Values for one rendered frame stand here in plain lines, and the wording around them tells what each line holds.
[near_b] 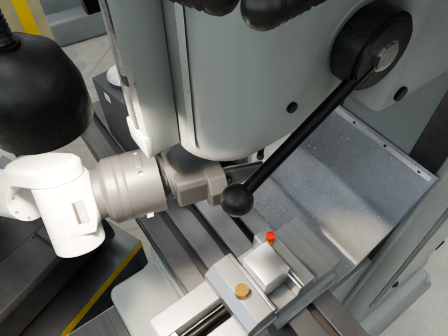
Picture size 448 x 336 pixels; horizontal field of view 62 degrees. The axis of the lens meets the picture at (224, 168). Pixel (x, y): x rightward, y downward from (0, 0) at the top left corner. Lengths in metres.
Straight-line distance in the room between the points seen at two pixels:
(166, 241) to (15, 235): 0.68
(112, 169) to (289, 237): 0.40
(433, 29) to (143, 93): 0.28
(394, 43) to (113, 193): 0.33
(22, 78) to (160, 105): 0.14
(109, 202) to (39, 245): 0.85
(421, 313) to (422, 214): 1.03
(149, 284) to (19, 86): 0.71
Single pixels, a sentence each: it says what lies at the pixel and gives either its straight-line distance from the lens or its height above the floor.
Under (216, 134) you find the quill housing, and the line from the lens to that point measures 0.34.
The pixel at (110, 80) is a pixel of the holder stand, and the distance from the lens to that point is 0.88.
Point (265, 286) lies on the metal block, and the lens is 0.63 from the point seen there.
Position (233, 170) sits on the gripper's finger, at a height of 1.25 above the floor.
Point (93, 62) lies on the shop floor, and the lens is 2.97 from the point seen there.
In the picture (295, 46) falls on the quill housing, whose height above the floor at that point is 1.47.
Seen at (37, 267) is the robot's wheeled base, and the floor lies 0.59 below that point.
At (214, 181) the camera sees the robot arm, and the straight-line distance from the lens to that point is 0.47.
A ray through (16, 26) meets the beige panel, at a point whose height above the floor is 0.63.
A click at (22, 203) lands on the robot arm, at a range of 0.58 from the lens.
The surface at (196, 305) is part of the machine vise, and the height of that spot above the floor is 0.98.
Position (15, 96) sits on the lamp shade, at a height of 1.49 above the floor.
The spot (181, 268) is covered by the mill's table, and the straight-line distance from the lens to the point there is 0.79.
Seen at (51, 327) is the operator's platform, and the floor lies 0.40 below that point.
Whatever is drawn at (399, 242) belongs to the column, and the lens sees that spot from 1.02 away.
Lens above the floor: 1.64
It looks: 51 degrees down
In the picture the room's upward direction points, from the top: straight up
